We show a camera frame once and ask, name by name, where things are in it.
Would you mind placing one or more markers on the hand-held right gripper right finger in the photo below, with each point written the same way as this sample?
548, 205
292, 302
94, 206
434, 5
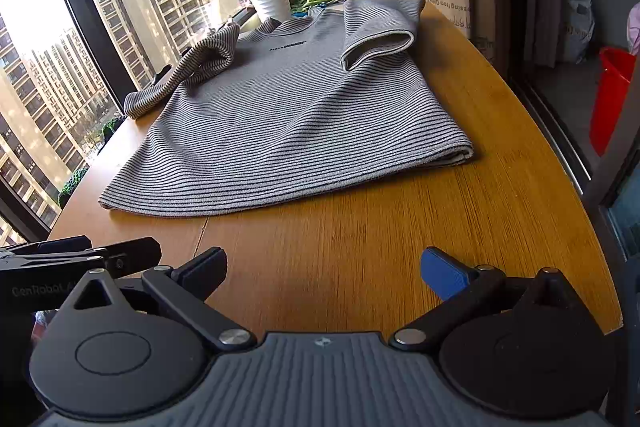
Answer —
442, 274

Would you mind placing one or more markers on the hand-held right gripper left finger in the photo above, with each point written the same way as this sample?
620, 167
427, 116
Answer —
206, 265

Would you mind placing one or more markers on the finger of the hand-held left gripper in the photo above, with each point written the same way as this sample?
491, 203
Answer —
50, 247
132, 252

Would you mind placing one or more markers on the grey striped shirt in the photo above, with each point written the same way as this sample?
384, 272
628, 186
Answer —
300, 107

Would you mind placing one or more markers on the green knitted slipper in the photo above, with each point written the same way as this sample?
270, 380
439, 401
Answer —
72, 187
112, 127

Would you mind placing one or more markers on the red plastic bucket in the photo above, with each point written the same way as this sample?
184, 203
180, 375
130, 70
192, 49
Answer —
611, 102

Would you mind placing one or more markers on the white plastic bag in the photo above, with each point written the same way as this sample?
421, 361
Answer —
580, 27

